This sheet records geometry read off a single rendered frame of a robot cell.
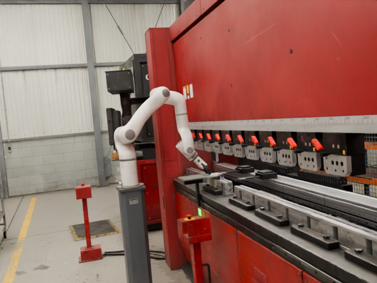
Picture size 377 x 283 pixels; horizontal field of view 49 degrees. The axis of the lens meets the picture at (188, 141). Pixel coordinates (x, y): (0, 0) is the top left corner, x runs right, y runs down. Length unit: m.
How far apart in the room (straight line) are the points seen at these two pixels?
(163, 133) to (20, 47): 6.73
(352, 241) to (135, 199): 1.59
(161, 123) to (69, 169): 6.35
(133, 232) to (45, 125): 7.29
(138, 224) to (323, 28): 1.82
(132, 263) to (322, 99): 1.81
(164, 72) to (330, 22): 2.46
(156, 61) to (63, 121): 6.28
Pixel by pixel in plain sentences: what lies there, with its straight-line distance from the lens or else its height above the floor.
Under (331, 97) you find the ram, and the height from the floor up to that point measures 1.47.
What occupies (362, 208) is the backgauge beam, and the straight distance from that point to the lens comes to 2.09.
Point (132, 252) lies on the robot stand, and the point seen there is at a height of 0.56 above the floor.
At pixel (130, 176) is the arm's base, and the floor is 1.08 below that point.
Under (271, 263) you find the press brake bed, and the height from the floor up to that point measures 0.71.
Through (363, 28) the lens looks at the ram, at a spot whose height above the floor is 1.69.
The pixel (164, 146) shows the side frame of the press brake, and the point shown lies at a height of 1.19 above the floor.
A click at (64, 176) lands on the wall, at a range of 10.10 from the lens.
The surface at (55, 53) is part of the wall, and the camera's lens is 10.16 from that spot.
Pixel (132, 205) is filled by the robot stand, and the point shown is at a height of 0.88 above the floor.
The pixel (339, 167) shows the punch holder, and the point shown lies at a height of 1.21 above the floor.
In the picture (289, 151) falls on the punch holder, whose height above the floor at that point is 1.25.
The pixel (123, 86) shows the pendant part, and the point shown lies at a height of 1.79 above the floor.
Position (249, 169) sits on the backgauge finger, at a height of 1.01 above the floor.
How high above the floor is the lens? 1.45
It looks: 3 degrees down
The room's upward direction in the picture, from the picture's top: 5 degrees counter-clockwise
